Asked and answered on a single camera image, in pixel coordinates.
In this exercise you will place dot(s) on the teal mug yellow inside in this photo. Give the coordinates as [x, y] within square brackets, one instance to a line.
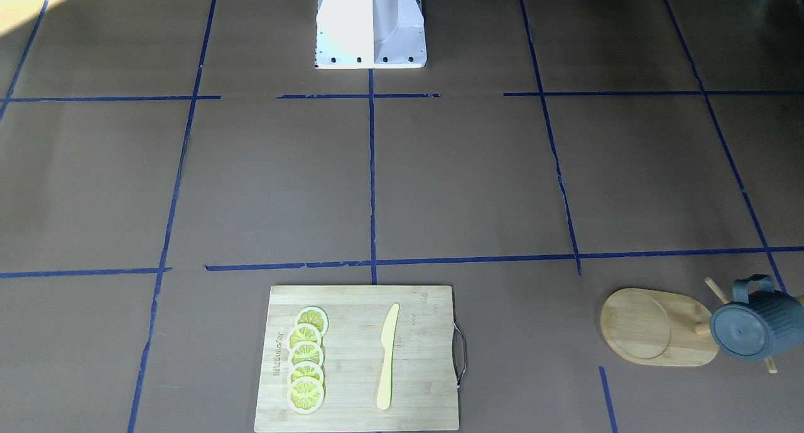
[759, 322]

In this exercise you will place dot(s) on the wooden cup storage rack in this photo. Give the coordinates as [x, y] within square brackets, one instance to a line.
[650, 327]

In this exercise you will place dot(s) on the yellow plastic knife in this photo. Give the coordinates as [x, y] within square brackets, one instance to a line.
[384, 393]

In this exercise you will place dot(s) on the lemon slice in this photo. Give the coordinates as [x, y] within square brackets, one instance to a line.
[314, 316]
[306, 351]
[306, 369]
[305, 395]
[303, 333]

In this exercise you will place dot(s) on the bamboo cutting board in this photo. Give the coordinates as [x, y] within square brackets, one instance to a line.
[425, 383]

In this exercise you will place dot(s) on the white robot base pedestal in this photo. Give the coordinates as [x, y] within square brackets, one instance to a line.
[370, 34]

